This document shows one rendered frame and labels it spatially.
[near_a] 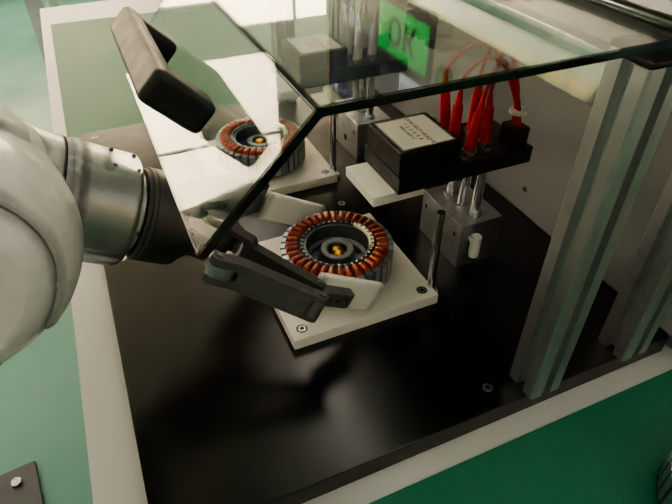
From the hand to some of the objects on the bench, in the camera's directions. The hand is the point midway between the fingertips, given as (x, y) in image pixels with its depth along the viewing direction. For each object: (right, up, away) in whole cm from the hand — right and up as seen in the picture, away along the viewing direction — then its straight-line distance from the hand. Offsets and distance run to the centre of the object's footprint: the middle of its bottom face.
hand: (336, 251), depth 56 cm
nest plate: (0, -3, +2) cm, 3 cm away
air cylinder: (+4, +15, +24) cm, 28 cm away
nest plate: (-10, +11, +19) cm, 24 cm away
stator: (0, -2, +1) cm, 2 cm away
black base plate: (-3, +3, +13) cm, 13 cm away
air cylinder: (+13, +1, +7) cm, 15 cm away
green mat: (-10, +46, +65) cm, 80 cm away
